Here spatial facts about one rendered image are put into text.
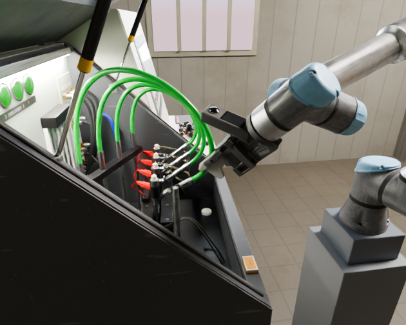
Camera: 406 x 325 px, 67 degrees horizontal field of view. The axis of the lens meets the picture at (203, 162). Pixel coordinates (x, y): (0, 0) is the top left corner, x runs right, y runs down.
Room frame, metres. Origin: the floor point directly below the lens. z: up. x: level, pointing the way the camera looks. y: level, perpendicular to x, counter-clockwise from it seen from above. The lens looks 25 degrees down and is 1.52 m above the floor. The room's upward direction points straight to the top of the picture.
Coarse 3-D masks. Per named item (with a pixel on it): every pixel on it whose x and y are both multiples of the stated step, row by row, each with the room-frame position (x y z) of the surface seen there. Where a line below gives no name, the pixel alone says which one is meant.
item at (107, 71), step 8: (104, 72) 0.73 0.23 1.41; (112, 72) 0.73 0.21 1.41; (120, 72) 0.73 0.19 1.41; (128, 72) 0.72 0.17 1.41; (136, 72) 0.71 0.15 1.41; (144, 72) 0.71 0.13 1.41; (88, 80) 0.75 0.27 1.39; (96, 80) 0.75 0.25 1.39; (152, 80) 0.70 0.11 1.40; (160, 80) 0.70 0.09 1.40; (88, 88) 0.75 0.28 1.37; (168, 88) 0.69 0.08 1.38; (80, 96) 0.75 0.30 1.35; (176, 96) 0.69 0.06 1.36; (184, 96) 0.69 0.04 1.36; (80, 104) 0.76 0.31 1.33; (192, 104) 0.68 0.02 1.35; (80, 112) 0.77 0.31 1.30; (192, 112) 0.68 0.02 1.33; (208, 128) 0.67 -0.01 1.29; (208, 136) 0.67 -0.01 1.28; (208, 144) 0.67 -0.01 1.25; (80, 152) 0.77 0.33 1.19; (80, 160) 0.77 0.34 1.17; (200, 176) 0.67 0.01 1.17
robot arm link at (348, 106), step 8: (344, 96) 0.56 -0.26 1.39; (352, 96) 0.59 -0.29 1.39; (336, 104) 0.53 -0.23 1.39; (344, 104) 0.54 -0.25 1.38; (352, 104) 0.56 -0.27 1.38; (360, 104) 0.57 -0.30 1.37; (336, 112) 0.53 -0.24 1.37; (344, 112) 0.54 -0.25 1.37; (352, 112) 0.55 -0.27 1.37; (360, 112) 0.56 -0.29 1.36; (328, 120) 0.53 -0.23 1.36; (336, 120) 0.54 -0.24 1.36; (344, 120) 0.54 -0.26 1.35; (352, 120) 0.55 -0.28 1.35; (360, 120) 0.56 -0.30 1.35; (328, 128) 0.56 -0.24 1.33; (336, 128) 0.55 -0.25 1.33; (344, 128) 0.56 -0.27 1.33; (352, 128) 0.56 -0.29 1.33; (360, 128) 0.57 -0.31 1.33
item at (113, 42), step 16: (112, 16) 1.13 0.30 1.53; (128, 16) 1.36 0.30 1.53; (80, 32) 1.12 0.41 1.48; (112, 32) 1.13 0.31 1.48; (128, 32) 1.20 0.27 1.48; (80, 48) 1.11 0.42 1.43; (112, 48) 1.13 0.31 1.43; (96, 64) 1.12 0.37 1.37; (112, 64) 1.13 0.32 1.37; (128, 64) 1.13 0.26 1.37; (144, 96) 1.14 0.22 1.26
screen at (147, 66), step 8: (136, 40) 1.33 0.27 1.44; (144, 40) 1.73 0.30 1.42; (136, 48) 1.27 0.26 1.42; (144, 48) 1.57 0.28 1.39; (144, 56) 1.46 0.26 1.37; (144, 64) 1.35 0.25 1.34; (152, 72) 1.59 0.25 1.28; (152, 96) 1.28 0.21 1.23; (160, 96) 1.66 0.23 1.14; (160, 104) 1.52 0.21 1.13; (160, 112) 1.41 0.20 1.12
